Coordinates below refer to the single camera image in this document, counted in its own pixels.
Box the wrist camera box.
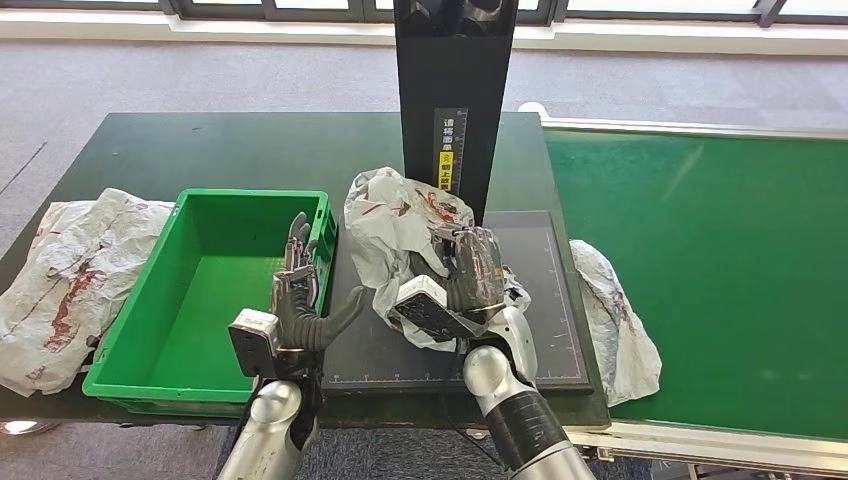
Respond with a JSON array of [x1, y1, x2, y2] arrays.
[[227, 309, 283, 379], [389, 274, 488, 342]]

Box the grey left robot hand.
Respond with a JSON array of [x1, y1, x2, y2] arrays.
[[271, 211, 366, 352]]

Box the white window sill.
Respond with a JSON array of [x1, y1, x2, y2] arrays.
[[0, 9, 848, 58]]

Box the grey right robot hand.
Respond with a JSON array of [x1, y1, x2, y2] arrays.
[[445, 226, 508, 314]]

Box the green plastic delivery box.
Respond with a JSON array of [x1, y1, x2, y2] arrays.
[[82, 188, 339, 419]]

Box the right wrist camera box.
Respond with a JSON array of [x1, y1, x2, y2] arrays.
[[389, 274, 488, 342]]

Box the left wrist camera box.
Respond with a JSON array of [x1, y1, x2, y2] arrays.
[[227, 309, 283, 379]]

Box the ruler label with yellow sticker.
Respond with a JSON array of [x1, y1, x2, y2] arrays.
[[433, 107, 469, 193]]

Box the dark green table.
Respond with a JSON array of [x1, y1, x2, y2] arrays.
[[0, 111, 612, 429]]

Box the white parcel bag red logo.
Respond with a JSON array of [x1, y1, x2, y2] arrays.
[[343, 166, 533, 354]]

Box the white parcel bag red streaks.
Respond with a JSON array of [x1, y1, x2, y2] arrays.
[[0, 188, 177, 399]]

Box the black inbound scanner machine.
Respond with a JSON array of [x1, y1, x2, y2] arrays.
[[321, 0, 594, 397]]

